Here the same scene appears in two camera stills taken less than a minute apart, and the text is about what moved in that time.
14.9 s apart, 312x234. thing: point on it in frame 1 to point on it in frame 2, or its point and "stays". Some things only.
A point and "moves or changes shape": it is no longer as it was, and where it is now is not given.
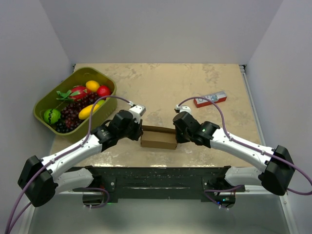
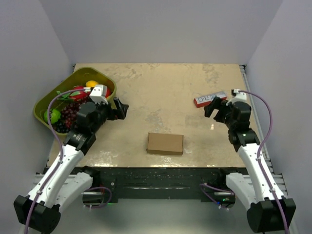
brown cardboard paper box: x=159 y=137 moves or changes shape
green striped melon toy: x=51 y=116 stays
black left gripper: x=139 y=131 to x=121 y=114
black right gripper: x=180 y=140 to x=217 y=103
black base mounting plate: x=165 y=183 stays
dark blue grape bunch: x=60 y=126 stays
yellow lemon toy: x=92 y=86 stays
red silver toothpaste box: x=215 y=97 stays
